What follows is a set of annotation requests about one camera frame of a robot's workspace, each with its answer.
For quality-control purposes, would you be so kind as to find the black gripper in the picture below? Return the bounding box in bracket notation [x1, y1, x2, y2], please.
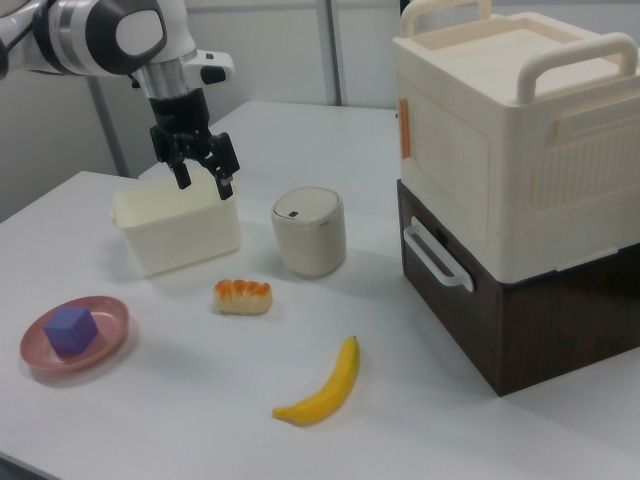
[148, 87, 240, 202]

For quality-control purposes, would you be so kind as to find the purple cube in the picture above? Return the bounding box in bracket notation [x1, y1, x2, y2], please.
[43, 306, 99, 358]

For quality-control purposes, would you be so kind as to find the cream plastic bin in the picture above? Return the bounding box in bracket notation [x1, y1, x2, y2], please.
[110, 167, 243, 278]

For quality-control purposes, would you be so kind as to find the beige mini trash can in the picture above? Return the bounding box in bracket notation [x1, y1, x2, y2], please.
[271, 186, 347, 280]

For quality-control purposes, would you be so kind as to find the toy bread roll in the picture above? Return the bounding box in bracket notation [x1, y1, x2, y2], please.
[212, 278, 274, 317]

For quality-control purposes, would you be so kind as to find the pink plate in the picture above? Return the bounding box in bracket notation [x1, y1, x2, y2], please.
[19, 295, 131, 374]

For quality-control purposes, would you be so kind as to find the yellow toy banana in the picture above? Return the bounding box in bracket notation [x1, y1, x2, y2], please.
[272, 335, 361, 427]

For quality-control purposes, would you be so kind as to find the cream plastic storage box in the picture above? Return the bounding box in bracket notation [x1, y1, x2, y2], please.
[392, 0, 640, 285]

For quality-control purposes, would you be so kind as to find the dark wood drawer box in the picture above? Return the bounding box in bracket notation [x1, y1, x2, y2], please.
[396, 179, 640, 398]

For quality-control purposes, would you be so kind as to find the white drawer handle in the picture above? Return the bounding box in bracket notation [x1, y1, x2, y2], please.
[403, 215, 475, 292]

